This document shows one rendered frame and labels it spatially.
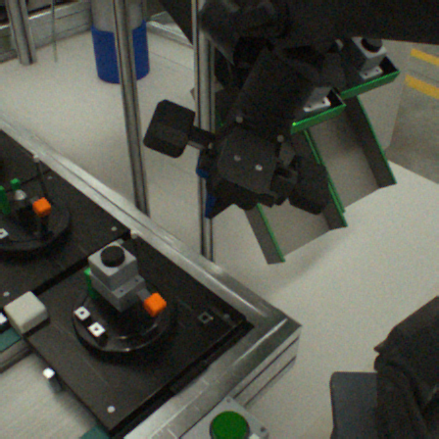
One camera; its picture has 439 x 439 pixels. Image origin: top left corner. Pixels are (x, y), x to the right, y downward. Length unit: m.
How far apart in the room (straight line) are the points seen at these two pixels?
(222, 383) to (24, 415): 0.27
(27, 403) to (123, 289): 0.21
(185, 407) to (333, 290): 0.37
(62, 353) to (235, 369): 0.23
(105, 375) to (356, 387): 0.31
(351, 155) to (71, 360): 0.56
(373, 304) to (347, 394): 0.37
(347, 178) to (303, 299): 0.22
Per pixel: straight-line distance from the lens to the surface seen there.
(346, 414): 0.57
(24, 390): 0.78
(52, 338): 0.75
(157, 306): 0.63
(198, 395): 0.69
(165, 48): 1.77
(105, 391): 0.69
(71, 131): 1.36
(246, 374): 0.70
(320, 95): 0.69
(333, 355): 0.85
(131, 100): 0.85
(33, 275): 0.83
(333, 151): 0.91
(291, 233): 0.81
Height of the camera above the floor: 1.55
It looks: 41 degrees down
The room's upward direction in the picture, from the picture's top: straight up
